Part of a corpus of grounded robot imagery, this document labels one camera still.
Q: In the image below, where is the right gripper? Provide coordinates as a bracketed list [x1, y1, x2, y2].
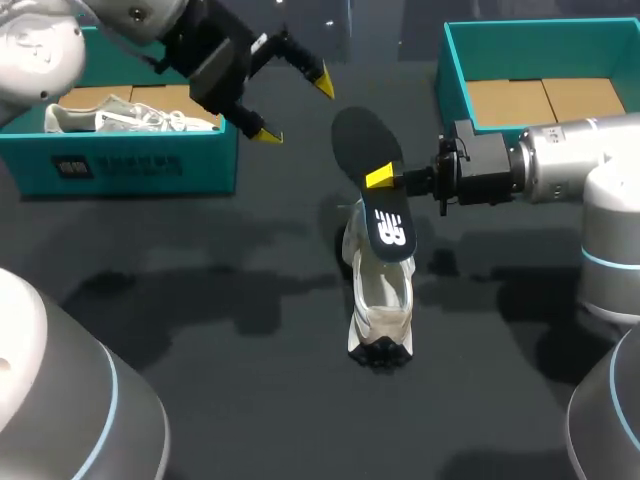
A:
[364, 119, 524, 217]

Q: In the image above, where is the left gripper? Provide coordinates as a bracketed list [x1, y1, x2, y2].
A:
[152, 0, 336, 146]

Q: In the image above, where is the black shoe insole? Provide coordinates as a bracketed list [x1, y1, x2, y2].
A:
[331, 105, 417, 264]

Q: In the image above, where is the white grey sneaker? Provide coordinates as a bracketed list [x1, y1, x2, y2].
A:
[341, 195, 417, 369]
[43, 95, 221, 134]

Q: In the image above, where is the teal box with print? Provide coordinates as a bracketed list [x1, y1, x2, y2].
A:
[0, 25, 240, 197]

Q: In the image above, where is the plain teal box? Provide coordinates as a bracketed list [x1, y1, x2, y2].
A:
[433, 17, 640, 146]

